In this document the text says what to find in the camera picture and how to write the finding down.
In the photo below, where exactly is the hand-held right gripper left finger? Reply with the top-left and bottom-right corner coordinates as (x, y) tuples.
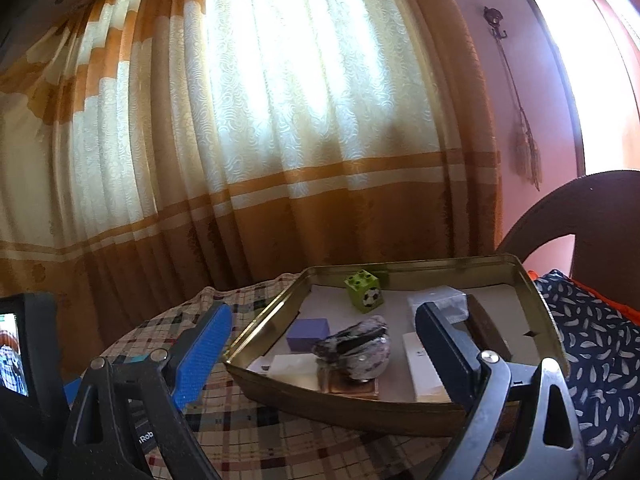
(45, 302), (235, 480)

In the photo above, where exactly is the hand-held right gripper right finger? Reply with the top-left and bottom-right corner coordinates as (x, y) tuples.
(414, 301), (589, 480)

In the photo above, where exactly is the clear plastic white box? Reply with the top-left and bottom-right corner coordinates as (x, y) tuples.
(406, 284), (469, 327)

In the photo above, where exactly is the grey pouch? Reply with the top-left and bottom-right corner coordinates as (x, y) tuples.
(310, 315), (393, 380)

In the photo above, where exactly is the green toy brick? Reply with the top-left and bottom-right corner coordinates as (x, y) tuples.
(343, 269), (384, 314)

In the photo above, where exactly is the plain white box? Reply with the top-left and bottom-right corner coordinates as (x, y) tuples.
(259, 353), (327, 379)

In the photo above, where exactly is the purple block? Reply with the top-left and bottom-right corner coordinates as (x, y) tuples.
(286, 317), (331, 354)

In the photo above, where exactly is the gold tin box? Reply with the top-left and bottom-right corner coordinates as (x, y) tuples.
(222, 253), (569, 439)

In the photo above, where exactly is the white box with red label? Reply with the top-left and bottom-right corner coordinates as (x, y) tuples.
(402, 332), (454, 404)

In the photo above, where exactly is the brown square coaster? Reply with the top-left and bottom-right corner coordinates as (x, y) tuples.
(320, 374), (380, 400)

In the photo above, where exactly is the plaid tablecloth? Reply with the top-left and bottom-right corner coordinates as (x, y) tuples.
(64, 272), (472, 480)

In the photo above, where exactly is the white paper lining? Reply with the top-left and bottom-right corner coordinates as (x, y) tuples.
(249, 280), (551, 406)

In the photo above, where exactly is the dark feather print cloth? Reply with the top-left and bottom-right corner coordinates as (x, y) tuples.
(532, 268), (640, 480)

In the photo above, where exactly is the orange cloth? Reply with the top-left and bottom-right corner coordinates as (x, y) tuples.
(574, 277), (640, 327)

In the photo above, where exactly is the tassel curtain tieback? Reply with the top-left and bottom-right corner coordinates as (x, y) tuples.
(482, 6), (544, 192)

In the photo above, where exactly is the dark wooden chair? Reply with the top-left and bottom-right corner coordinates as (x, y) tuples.
(495, 169), (640, 289)

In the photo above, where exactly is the orange and cream curtain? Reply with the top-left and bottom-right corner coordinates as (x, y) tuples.
(0, 0), (504, 392)

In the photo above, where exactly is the wooden window frame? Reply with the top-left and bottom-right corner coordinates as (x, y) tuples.
(500, 0), (640, 179)

